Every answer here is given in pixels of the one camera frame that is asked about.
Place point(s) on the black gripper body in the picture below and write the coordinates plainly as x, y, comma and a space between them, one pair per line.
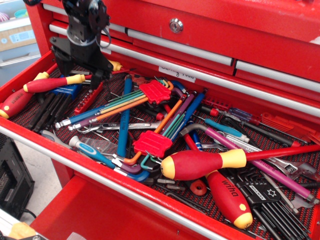
88, 56

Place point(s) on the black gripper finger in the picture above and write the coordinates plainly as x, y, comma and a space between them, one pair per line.
98, 77
64, 59

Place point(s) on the red bit holder with bits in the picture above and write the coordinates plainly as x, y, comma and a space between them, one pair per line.
88, 99

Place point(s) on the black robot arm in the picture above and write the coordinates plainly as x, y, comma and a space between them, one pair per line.
86, 21

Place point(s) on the blue holder black hex keys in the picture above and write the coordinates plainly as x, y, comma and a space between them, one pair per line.
54, 106

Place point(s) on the red plastic tool holder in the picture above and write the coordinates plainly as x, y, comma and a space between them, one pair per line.
291, 127

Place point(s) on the red yellow screwdriver top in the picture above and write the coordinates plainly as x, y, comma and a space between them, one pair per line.
116, 66

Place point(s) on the upper colourful hex key set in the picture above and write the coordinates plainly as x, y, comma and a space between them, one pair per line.
154, 92

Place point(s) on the colourful hex key set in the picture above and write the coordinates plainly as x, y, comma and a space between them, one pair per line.
154, 92
154, 144

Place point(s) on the red yellow screwdriver far left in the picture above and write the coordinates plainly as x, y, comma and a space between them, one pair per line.
19, 99

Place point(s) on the black red small screwdriver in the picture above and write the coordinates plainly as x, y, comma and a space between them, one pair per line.
157, 115

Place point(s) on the white cutting tools label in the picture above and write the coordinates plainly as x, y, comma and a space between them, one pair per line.
177, 74

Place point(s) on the silver combination wrench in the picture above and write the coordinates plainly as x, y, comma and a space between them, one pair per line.
116, 126

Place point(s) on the blue Wera hex key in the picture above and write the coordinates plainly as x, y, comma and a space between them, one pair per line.
124, 121

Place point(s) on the blue white precision screwdriver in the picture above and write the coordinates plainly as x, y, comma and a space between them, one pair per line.
90, 151

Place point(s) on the lower colourful hex key set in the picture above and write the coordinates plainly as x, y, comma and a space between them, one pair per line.
154, 144

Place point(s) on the chest key lock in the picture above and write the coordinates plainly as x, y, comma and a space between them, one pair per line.
176, 25

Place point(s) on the red tool chest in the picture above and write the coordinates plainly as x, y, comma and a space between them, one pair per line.
261, 56

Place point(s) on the large red yellow screwdriver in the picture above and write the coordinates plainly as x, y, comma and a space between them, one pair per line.
189, 165

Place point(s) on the black device on floor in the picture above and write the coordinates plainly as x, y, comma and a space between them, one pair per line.
16, 183

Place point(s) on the red round cap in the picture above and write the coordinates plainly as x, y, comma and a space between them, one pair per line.
198, 188

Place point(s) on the red yellow Wiha screwdriver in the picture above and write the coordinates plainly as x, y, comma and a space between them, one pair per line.
229, 200

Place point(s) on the magenta long hex key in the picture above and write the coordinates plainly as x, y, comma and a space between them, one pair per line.
234, 143

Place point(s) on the black Torx key set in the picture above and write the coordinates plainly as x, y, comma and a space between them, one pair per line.
266, 204

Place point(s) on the silver adjustable wrench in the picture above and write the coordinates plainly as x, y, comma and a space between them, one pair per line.
295, 169

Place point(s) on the teal handle small screwdriver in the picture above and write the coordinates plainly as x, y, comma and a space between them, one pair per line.
227, 129

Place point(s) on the clear blue handle screwdriver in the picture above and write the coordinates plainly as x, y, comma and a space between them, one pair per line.
241, 115

